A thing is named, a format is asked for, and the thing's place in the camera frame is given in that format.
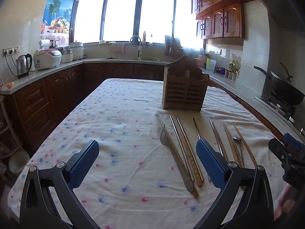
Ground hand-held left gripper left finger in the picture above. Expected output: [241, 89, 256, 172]
[19, 139, 100, 229]

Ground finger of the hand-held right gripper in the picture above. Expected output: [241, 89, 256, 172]
[283, 133, 303, 152]
[268, 138, 290, 165]

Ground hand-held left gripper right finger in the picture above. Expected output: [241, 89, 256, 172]
[194, 138, 274, 229]

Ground metal fork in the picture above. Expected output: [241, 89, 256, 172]
[160, 123, 194, 193]

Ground metal spoon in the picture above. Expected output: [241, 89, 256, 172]
[233, 136, 245, 167]

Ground wooden utensil holder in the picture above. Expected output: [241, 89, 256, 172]
[161, 55, 210, 112]

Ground person's right hand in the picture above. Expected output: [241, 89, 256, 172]
[274, 186, 297, 221]

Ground gas stove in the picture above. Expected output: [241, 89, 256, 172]
[255, 93, 297, 122]

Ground floral white tablecloth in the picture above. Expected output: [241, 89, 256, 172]
[7, 77, 290, 229]

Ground black wok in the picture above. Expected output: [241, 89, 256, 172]
[254, 62, 305, 106]

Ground pale plastic bucket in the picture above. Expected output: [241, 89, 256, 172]
[8, 149, 30, 174]

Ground wooden lower cabinets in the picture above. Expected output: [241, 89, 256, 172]
[5, 62, 167, 148]

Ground wooden cabinets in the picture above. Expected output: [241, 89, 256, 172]
[5, 62, 167, 148]
[188, 0, 258, 40]

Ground white storage rack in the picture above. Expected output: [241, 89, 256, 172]
[0, 95, 24, 172]

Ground yellow bottles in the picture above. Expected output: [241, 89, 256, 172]
[229, 60, 241, 73]

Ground grey kitchen countertop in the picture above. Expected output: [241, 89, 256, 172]
[0, 57, 305, 144]

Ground small white steamer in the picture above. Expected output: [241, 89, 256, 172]
[61, 48, 73, 63]

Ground white pink rice cooker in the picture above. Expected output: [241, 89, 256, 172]
[33, 49, 62, 71]

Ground tall white rice cooker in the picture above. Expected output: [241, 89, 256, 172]
[69, 42, 85, 60]

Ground steel electric kettle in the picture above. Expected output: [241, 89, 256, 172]
[16, 54, 32, 79]

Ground white hanging towel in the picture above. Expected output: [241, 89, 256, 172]
[110, 43, 125, 53]

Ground dish rack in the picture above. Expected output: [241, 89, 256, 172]
[164, 35, 181, 58]

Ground chrome kitchen faucet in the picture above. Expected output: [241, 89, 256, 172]
[129, 35, 143, 59]

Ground wooden upper cabinets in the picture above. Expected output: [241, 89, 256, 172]
[188, 0, 258, 40]

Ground range hood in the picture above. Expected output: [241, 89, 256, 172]
[248, 0, 305, 32]

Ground large kitchen window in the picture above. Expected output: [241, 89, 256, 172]
[73, 0, 205, 44]

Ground wall power outlets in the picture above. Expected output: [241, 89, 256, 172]
[3, 45, 20, 57]

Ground beach fruit wall poster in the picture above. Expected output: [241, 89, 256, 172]
[40, 0, 74, 47]

